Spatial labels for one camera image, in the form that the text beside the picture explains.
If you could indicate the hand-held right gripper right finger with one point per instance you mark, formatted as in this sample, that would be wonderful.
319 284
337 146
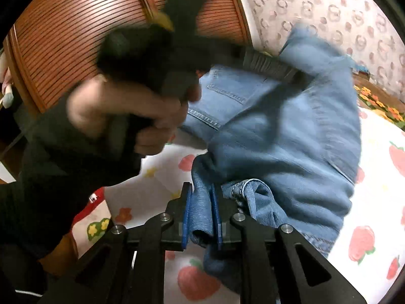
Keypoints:
217 220

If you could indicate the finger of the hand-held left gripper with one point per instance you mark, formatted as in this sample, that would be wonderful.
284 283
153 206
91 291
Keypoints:
269 65

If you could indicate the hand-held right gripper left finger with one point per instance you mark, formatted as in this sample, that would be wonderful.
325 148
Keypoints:
186 217

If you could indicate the blue denim pants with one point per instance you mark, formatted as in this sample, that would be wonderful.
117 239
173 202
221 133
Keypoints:
284 139

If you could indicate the person's left forearm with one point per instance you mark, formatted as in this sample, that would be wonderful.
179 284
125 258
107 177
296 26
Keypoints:
47 180

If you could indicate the person's left hand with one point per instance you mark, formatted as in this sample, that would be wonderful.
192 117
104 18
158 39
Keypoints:
126 101

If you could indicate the wooden louvered closet door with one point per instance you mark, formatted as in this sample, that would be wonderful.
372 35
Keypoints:
72 47
218 9

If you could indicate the blue cardboard box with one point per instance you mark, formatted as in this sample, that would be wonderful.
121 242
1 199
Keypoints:
360 69

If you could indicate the red printed cloth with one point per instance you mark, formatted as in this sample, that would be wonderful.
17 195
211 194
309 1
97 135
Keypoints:
95 199

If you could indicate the floral plush blanket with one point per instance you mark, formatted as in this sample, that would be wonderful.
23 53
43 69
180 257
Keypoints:
379 104

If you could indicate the orange brown cloth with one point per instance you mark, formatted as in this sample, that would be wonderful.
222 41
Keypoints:
60 253

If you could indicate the white strawberry print sheet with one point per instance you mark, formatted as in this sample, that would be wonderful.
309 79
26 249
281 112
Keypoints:
376 212

